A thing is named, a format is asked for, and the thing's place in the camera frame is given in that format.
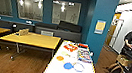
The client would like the dark sofa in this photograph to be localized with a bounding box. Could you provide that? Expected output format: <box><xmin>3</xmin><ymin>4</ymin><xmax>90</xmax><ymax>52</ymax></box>
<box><xmin>33</xmin><ymin>17</ymin><xmax>85</xmax><ymax>43</ymax></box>

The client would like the blue game box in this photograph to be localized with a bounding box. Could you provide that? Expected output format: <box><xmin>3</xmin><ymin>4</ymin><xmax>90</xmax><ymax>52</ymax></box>
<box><xmin>75</xmin><ymin>48</ymin><xmax>95</xmax><ymax>65</ymax></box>

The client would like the blue ping pong paddle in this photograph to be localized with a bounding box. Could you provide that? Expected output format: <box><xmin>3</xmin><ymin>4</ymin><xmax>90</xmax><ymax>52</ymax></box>
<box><xmin>62</xmin><ymin>62</ymin><xmax>75</xmax><ymax>71</ymax></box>

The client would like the brown wooden door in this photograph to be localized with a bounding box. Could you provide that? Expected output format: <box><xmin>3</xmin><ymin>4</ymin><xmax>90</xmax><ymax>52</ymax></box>
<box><xmin>104</xmin><ymin>12</ymin><xmax>122</xmax><ymax>48</ymax></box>

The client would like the brown backpack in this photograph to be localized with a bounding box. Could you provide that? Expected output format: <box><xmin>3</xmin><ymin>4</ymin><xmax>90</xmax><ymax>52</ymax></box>
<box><xmin>106</xmin><ymin>60</ymin><xmax>129</xmax><ymax>73</ymax></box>

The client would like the yellow wall sign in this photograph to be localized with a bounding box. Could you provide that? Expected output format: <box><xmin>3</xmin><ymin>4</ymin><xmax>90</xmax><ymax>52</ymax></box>
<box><xmin>94</xmin><ymin>19</ymin><xmax>108</xmax><ymax>35</ymax></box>

